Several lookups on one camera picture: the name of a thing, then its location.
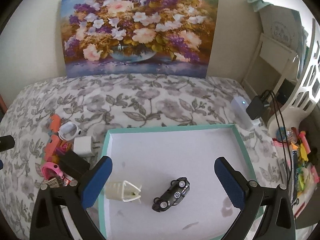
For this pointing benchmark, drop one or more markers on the grey floral blanket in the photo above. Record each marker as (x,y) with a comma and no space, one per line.
(100,103)

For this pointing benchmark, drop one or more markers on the white smartwatch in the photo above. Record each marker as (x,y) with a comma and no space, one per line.
(69,131)

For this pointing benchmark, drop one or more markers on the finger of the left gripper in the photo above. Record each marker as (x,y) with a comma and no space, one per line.
(6,143)

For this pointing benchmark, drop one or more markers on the white shelf unit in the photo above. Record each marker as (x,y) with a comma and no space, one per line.
(279,55)

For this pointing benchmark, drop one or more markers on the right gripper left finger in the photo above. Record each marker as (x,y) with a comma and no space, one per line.
(48,221)

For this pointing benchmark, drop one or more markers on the black toy car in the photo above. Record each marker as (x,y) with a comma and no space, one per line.
(178,189)

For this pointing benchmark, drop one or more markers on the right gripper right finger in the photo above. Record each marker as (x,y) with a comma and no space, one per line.
(248,196)

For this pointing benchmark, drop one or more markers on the colourful stationery pile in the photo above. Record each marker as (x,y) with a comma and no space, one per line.
(296,162)

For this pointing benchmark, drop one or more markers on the black charger block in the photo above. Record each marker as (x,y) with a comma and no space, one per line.
(73,165)

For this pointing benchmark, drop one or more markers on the teal rimmed white tray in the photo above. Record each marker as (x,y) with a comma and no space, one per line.
(153,157)

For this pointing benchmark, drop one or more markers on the black plugged adapter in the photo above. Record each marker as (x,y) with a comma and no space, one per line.
(258,105)

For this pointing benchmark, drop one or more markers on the cream plastic toy piece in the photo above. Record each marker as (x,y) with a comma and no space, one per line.
(123,191)

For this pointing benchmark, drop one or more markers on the white ornate photo frame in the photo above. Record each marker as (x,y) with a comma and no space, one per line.
(305,95)

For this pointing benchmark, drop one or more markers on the floral canvas painting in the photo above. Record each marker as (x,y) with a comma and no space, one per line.
(138,36)

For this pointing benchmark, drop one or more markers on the white charger cube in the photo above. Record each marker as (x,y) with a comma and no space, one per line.
(85,146)

